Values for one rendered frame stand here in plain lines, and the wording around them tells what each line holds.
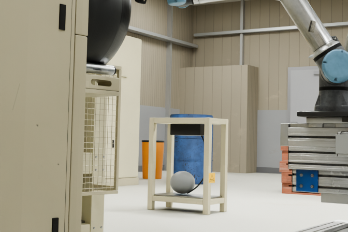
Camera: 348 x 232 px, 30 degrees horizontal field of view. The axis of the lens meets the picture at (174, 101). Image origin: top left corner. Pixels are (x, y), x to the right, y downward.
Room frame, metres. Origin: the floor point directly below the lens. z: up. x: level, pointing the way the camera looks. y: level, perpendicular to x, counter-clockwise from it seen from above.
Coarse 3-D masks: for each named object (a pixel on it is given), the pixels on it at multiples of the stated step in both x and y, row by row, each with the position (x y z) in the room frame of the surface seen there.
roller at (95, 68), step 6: (90, 66) 2.75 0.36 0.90; (96, 66) 2.78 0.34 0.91; (102, 66) 2.81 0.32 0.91; (108, 66) 2.84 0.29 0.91; (114, 66) 2.87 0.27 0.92; (90, 72) 2.78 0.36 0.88; (96, 72) 2.80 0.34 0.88; (102, 72) 2.82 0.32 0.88; (108, 72) 2.84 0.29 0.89; (114, 72) 2.87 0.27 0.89
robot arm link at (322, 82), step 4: (320, 72) 2.50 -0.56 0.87; (320, 76) 2.53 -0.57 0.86; (320, 80) 2.54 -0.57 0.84; (324, 80) 2.50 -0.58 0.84; (320, 84) 2.54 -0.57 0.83; (324, 84) 2.51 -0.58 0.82; (328, 84) 2.50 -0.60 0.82; (332, 84) 2.49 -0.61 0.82; (336, 84) 2.48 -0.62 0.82; (340, 84) 2.49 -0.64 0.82; (344, 84) 2.50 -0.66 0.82
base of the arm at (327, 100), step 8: (320, 88) 2.54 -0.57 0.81; (328, 88) 2.50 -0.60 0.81; (336, 88) 2.49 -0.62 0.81; (344, 88) 2.50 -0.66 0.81; (320, 96) 2.53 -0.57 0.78; (328, 96) 2.49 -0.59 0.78; (336, 96) 2.48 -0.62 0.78; (344, 96) 2.49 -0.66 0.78; (320, 104) 2.51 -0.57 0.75; (328, 104) 2.48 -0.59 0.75; (336, 104) 2.47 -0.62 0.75; (344, 104) 2.49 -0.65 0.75
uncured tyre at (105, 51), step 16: (96, 0) 2.62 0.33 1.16; (112, 0) 2.68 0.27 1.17; (128, 0) 2.76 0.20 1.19; (96, 16) 2.63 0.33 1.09; (112, 16) 2.69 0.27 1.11; (128, 16) 2.77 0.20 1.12; (96, 32) 2.66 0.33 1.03; (112, 32) 2.72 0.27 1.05; (96, 48) 2.72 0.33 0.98; (112, 48) 2.78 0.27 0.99
